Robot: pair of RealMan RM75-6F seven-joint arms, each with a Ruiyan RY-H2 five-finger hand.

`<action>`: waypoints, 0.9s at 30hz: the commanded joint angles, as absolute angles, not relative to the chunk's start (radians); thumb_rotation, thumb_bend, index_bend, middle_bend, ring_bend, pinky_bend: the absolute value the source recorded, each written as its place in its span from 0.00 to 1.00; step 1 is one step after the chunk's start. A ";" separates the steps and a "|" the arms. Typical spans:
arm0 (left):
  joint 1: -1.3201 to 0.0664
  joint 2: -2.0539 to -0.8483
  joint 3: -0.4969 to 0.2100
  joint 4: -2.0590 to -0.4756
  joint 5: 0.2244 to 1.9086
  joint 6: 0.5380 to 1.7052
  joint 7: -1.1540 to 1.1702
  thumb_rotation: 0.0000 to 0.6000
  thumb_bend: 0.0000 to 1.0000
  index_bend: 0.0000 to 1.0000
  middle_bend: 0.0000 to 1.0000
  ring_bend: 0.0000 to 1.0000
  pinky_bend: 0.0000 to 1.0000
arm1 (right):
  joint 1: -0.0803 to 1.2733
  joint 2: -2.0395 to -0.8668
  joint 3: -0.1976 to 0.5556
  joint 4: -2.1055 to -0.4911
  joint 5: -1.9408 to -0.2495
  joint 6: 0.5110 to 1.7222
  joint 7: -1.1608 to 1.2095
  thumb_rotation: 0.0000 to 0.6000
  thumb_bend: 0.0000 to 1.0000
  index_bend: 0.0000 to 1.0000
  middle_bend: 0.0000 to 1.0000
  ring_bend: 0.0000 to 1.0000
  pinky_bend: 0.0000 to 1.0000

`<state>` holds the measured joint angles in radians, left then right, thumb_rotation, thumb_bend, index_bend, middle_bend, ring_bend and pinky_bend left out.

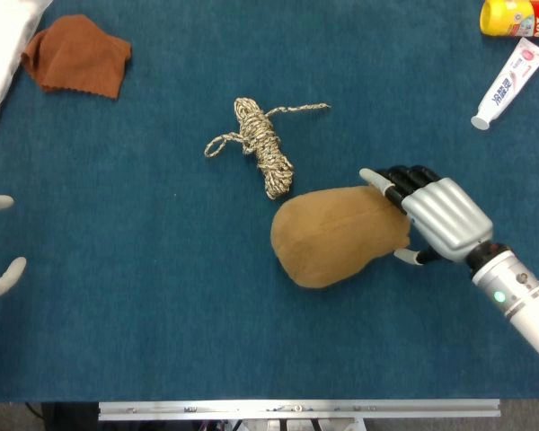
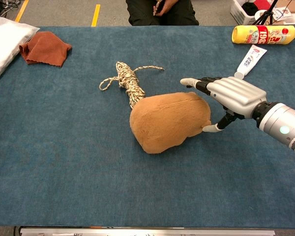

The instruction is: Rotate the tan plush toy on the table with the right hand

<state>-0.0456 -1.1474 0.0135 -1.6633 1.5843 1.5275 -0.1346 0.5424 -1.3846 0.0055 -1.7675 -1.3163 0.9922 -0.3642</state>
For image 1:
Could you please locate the yellow bottle with red label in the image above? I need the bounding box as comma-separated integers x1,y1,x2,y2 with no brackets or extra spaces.
479,0,539,40

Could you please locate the beige braided rope bundle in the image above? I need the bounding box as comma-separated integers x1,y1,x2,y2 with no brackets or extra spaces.
203,97,332,201

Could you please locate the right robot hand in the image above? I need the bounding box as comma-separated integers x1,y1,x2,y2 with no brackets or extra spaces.
358,164,495,267

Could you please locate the silver aluminium rail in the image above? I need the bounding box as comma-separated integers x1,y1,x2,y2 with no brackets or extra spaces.
97,398,501,422

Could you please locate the white cloth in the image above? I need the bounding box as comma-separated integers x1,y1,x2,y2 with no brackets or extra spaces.
0,0,55,146

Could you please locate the brown plush toy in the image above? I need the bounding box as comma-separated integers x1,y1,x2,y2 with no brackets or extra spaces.
269,185,413,289

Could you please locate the white toothpaste tube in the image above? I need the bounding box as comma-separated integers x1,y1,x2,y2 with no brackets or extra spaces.
470,37,539,132

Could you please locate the rust brown cloth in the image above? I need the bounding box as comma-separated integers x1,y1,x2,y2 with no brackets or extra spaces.
21,13,133,101

